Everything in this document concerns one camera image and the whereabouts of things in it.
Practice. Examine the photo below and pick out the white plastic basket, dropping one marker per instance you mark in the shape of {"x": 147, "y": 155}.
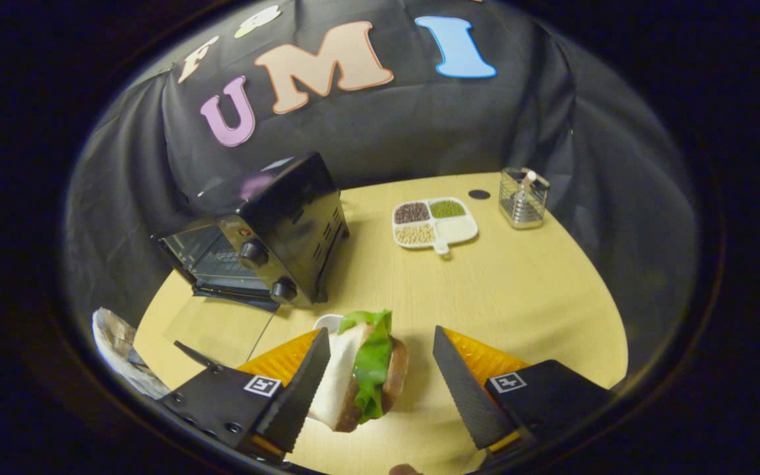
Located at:
{"x": 327, "y": 322}

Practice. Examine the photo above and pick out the black toaster oven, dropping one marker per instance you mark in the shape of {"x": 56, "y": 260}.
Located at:
{"x": 301, "y": 218}

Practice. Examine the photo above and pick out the white divided bean dish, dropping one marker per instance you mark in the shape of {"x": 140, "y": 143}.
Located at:
{"x": 436, "y": 224}

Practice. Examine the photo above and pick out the black round table cap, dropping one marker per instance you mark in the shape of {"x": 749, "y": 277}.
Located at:
{"x": 479, "y": 194}

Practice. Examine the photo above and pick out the lettuce sandwich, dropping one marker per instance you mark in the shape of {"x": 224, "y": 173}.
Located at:
{"x": 370, "y": 369}

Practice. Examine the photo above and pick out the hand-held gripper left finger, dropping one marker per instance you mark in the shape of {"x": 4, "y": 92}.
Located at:
{"x": 297, "y": 389}

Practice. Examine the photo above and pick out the black backdrop cloth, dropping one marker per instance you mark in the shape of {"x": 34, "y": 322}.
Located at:
{"x": 386, "y": 132}

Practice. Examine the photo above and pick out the small white pink utensil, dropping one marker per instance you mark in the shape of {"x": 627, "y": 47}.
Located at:
{"x": 527, "y": 179}

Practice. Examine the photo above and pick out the crumpled printed paper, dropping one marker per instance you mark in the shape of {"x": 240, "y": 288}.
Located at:
{"x": 119, "y": 343}

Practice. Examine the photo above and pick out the metal mesh holder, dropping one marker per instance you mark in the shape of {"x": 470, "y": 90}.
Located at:
{"x": 522, "y": 208}

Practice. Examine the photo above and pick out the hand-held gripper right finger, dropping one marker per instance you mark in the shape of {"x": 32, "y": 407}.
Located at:
{"x": 466, "y": 389}

